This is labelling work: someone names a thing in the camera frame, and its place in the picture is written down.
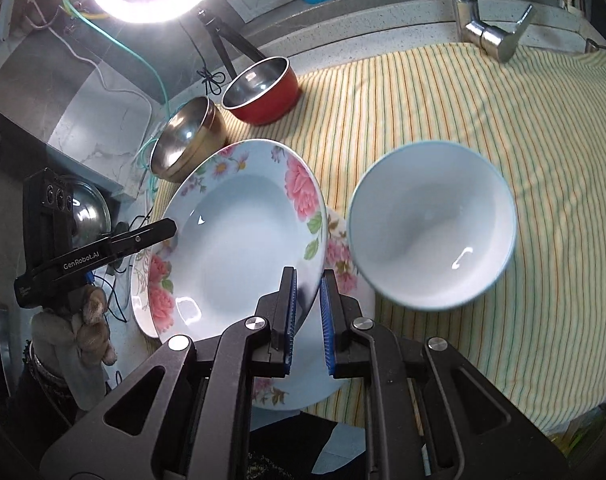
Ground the green cable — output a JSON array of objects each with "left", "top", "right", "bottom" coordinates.
[{"left": 63, "top": 0, "right": 170, "bottom": 183}]

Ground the yellow striped cloth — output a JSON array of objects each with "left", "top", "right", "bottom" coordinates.
[{"left": 143, "top": 42, "right": 606, "bottom": 442}]

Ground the person's left forearm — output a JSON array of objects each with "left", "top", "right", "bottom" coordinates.
[{"left": 25, "top": 342, "right": 111, "bottom": 413}]

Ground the light blue bowl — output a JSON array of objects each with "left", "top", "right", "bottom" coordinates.
[{"left": 347, "top": 141, "right": 518, "bottom": 311}]

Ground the knotted black cable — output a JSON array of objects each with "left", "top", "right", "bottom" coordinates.
[{"left": 182, "top": 19, "right": 226, "bottom": 97}]

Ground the person's left hand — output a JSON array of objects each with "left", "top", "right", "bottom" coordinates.
[{"left": 33, "top": 286, "right": 118, "bottom": 367}]

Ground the dark patterned clothing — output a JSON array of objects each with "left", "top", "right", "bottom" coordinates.
[{"left": 249, "top": 410, "right": 368, "bottom": 480}]

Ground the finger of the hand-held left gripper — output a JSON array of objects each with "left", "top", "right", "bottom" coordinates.
[{"left": 108, "top": 217, "right": 178, "bottom": 261}]

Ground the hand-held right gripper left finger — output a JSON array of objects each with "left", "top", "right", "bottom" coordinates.
[{"left": 39, "top": 266, "right": 299, "bottom": 480}]

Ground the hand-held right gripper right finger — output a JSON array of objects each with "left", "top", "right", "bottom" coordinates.
[{"left": 320, "top": 270, "right": 572, "bottom": 480}]

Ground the red pot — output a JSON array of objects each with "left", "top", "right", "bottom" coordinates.
[{"left": 221, "top": 56, "right": 300, "bottom": 126}]

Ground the white cable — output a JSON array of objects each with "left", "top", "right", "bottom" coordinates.
[{"left": 47, "top": 24, "right": 155, "bottom": 153}]

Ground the pink floral white plate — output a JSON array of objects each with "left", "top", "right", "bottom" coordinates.
[
  {"left": 158, "top": 138, "right": 329, "bottom": 346},
  {"left": 129, "top": 210, "right": 377, "bottom": 411}
]

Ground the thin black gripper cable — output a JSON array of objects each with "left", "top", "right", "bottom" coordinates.
[{"left": 100, "top": 216, "right": 156, "bottom": 323}]

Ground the chrome faucet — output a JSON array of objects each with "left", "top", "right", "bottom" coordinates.
[{"left": 448, "top": 0, "right": 537, "bottom": 64}]

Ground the gold steel bowl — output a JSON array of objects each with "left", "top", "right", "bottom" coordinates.
[{"left": 149, "top": 96, "right": 229, "bottom": 184}]

